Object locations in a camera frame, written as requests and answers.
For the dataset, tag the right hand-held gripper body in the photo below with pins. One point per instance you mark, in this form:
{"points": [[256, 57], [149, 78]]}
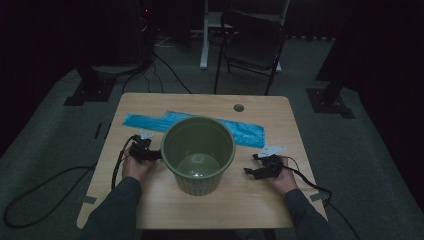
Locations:
{"points": [[272, 166]]}

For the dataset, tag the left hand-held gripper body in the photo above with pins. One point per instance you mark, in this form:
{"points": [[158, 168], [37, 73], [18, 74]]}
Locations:
{"points": [[140, 151]]}

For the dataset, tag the blue plastic bag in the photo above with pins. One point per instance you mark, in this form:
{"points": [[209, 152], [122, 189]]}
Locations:
{"points": [[146, 121]]}

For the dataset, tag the green plastic trash bin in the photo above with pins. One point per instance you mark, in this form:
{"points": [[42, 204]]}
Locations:
{"points": [[198, 140]]}

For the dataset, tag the person's left hand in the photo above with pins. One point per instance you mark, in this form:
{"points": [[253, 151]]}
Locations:
{"points": [[135, 170]]}

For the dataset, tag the person's right hand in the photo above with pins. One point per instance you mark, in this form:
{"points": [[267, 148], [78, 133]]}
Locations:
{"points": [[286, 181]]}

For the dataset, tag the black floor tape strip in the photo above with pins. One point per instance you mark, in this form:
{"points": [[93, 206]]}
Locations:
{"points": [[98, 130]]}

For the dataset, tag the grey tape piece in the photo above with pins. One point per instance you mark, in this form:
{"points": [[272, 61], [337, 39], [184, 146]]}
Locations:
{"points": [[316, 196], [90, 200]]}

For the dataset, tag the grey round floor base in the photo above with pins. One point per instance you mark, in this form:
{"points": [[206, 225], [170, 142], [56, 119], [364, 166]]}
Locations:
{"points": [[113, 70]]}

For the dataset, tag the black folding chair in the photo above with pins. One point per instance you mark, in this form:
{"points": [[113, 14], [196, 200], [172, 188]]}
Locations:
{"points": [[253, 46]]}

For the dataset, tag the black equipment tower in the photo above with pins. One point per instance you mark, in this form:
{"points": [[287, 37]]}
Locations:
{"points": [[145, 33]]}

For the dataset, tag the black stand with base plate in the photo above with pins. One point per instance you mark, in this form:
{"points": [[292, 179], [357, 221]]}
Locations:
{"points": [[328, 100], [90, 90]]}

